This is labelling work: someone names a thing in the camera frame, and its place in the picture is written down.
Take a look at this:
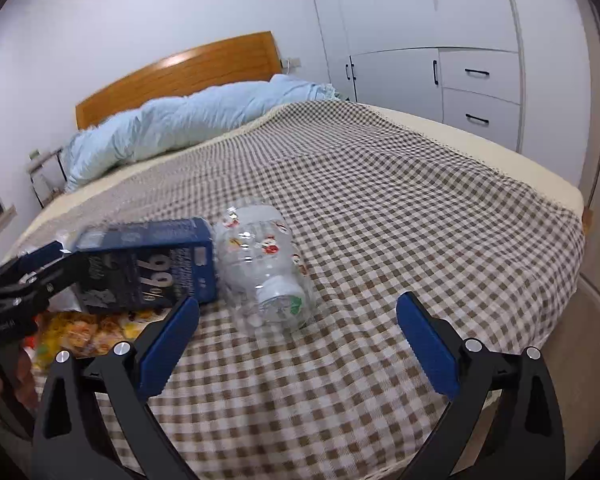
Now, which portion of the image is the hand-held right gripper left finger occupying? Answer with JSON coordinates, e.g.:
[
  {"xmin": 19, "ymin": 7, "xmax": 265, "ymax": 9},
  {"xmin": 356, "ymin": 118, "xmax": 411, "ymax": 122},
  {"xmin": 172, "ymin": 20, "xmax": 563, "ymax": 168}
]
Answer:
[{"xmin": 31, "ymin": 295, "xmax": 202, "ymax": 480}]

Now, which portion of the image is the light blue duvet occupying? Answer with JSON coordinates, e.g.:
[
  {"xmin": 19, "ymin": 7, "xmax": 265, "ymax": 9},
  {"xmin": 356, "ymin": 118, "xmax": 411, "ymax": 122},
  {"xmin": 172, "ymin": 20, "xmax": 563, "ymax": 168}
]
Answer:
[{"xmin": 64, "ymin": 74, "xmax": 341, "ymax": 193}]

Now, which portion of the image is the person's left hand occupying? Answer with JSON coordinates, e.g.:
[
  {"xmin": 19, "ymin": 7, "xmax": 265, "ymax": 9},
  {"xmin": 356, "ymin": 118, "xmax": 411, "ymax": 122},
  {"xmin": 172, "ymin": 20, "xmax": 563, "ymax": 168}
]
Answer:
[{"xmin": 0, "ymin": 344, "xmax": 34, "ymax": 407}]

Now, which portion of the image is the yellow snack packet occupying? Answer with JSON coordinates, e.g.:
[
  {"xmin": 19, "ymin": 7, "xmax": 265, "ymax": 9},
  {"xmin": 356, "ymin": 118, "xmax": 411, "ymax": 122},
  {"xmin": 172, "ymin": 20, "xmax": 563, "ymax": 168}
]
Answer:
[{"xmin": 27, "ymin": 307, "xmax": 173, "ymax": 373}]

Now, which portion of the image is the dark blue carton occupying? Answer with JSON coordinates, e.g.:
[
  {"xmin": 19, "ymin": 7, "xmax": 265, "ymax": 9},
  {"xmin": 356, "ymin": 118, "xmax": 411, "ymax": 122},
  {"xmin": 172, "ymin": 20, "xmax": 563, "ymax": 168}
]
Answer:
[{"xmin": 72, "ymin": 216, "xmax": 217, "ymax": 316}]

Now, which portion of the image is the cream bed sheet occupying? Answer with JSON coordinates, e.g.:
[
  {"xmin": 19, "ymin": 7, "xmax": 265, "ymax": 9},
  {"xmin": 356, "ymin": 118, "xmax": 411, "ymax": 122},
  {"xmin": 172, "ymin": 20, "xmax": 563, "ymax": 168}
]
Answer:
[{"xmin": 15, "ymin": 105, "xmax": 586, "ymax": 241}]

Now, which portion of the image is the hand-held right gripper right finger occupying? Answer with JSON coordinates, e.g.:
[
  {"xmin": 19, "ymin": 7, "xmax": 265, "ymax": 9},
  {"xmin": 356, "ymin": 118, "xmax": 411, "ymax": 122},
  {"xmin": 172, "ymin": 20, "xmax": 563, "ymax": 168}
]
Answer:
[{"xmin": 396, "ymin": 290, "xmax": 567, "ymax": 480}]

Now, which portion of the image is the brown checkered bedspread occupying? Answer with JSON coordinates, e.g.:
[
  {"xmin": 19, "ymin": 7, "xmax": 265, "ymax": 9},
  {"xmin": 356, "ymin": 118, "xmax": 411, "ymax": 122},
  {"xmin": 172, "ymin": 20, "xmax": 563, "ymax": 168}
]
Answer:
[{"xmin": 10, "ymin": 100, "xmax": 586, "ymax": 480}]

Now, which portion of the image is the white wardrobe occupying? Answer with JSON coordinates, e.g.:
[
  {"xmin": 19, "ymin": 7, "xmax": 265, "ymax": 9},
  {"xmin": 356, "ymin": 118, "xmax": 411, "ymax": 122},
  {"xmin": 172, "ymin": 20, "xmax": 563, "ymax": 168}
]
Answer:
[{"xmin": 305, "ymin": 0, "xmax": 526, "ymax": 156}]

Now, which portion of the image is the printed clear plastic bottle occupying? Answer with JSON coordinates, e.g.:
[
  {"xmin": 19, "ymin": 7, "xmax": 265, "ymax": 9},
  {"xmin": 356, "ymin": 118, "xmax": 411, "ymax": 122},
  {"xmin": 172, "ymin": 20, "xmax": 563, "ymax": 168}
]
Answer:
[{"xmin": 212, "ymin": 202, "xmax": 316, "ymax": 333}]

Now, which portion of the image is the black metal bedside rack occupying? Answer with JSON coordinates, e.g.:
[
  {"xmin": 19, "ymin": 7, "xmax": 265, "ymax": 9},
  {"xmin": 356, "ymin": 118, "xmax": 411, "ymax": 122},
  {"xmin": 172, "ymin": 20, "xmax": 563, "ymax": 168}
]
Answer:
[{"xmin": 27, "ymin": 147, "xmax": 66, "ymax": 208}]

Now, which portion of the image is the light wooden door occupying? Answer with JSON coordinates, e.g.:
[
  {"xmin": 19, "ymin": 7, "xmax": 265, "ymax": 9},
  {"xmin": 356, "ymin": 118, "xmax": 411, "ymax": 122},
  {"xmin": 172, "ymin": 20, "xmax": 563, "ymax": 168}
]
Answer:
[{"xmin": 577, "ymin": 0, "xmax": 600, "ymax": 311}]

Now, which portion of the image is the white wardrobe drawer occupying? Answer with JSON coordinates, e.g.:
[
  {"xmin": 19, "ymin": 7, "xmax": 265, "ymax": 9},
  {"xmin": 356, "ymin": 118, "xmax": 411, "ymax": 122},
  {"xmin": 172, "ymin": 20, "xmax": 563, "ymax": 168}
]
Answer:
[
  {"xmin": 439, "ymin": 49, "xmax": 521, "ymax": 106},
  {"xmin": 442, "ymin": 87, "xmax": 522, "ymax": 153}
]

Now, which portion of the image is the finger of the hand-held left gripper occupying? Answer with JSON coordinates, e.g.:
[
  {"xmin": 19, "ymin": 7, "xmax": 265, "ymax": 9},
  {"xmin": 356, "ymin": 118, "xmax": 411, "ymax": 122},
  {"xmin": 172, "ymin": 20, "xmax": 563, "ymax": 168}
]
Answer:
[
  {"xmin": 14, "ymin": 254, "xmax": 83, "ymax": 309},
  {"xmin": 0, "ymin": 240, "xmax": 66, "ymax": 287}
]

